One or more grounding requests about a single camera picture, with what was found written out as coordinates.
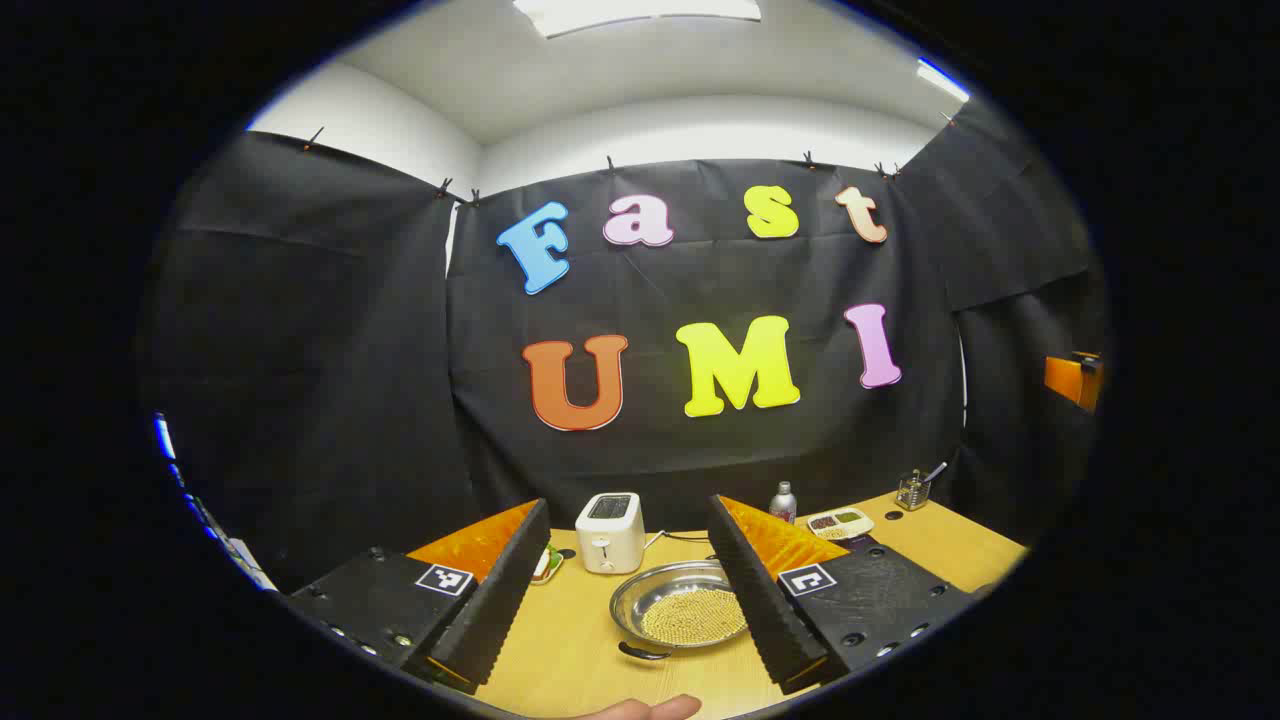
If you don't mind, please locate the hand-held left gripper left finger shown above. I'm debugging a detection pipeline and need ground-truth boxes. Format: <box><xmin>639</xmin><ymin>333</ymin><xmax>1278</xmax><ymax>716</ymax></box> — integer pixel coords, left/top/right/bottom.
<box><xmin>288</xmin><ymin>498</ymin><xmax>552</xmax><ymax>696</ymax></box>

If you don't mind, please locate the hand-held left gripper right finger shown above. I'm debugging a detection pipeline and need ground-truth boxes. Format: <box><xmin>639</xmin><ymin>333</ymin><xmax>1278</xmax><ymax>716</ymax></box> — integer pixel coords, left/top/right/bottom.
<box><xmin>707</xmin><ymin>493</ymin><xmax>979</xmax><ymax>696</ymax></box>

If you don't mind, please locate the steel pot with black handle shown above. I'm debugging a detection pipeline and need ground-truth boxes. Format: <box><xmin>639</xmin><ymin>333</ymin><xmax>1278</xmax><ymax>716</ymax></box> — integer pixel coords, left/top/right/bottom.
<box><xmin>609</xmin><ymin>559</ymin><xmax>753</xmax><ymax>663</ymax></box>

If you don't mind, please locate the pile of soybeans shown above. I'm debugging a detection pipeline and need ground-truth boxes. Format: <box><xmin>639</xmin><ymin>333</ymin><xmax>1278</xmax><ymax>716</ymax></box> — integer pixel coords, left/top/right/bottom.
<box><xmin>640</xmin><ymin>588</ymin><xmax>749</xmax><ymax>647</ymax></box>

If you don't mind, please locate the white divided tray of grains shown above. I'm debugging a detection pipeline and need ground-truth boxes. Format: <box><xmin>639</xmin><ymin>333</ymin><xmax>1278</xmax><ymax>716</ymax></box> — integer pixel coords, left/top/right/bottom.
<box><xmin>806</xmin><ymin>507</ymin><xmax>875</xmax><ymax>542</ymax></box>

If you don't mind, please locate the white toaster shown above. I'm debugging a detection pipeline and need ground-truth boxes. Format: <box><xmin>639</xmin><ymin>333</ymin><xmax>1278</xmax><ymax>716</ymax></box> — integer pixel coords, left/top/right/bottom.
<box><xmin>575</xmin><ymin>491</ymin><xmax>646</xmax><ymax>575</ymax></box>

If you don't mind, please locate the black backdrop cloth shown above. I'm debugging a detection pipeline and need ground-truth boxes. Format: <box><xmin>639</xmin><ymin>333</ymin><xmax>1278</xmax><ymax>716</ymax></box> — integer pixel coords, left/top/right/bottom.
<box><xmin>135</xmin><ymin>95</ymin><xmax>1113</xmax><ymax>596</ymax></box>

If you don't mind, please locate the small ceiling light panel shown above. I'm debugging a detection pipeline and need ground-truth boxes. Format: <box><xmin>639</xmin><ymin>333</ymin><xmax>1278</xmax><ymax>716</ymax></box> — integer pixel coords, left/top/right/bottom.
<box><xmin>916</xmin><ymin>58</ymin><xmax>971</xmax><ymax>103</ymax></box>

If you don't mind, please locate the large ceiling light panel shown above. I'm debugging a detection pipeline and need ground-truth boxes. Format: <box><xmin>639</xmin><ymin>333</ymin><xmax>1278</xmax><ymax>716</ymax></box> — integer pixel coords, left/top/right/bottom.
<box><xmin>513</xmin><ymin>0</ymin><xmax>762</xmax><ymax>39</ymax></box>

